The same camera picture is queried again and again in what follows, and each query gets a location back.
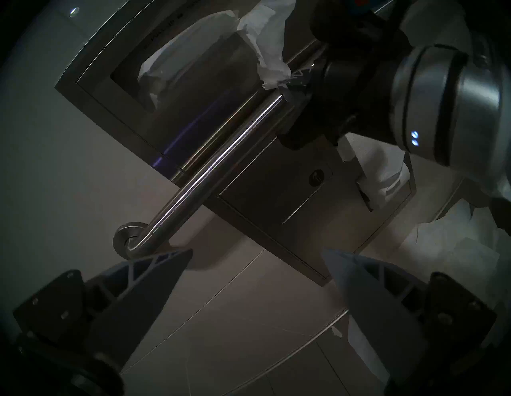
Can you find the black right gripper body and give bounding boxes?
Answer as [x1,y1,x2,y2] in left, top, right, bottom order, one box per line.
[279,0,416,150]

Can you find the white toilet paper roll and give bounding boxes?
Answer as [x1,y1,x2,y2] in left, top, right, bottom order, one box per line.
[337,134,412,210]

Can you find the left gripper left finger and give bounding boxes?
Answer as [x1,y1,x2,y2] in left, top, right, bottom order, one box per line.
[12,248,195,374]

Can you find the stainless steel wall dispenser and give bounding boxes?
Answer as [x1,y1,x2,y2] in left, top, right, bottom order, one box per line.
[54,0,418,286]

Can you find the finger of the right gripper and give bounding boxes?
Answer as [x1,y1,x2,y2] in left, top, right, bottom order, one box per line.
[279,64,324,102]

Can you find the long steel grab bar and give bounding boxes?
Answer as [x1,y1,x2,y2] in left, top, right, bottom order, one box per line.
[113,40,320,260]

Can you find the heap of paper seat covers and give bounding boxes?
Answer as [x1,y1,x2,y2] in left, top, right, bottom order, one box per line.
[399,200,511,304]

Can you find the white paper toilet seat cover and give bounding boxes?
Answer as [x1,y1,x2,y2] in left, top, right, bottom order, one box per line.
[138,0,296,110]

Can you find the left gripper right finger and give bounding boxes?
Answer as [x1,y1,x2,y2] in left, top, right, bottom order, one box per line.
[322,248,498,387]

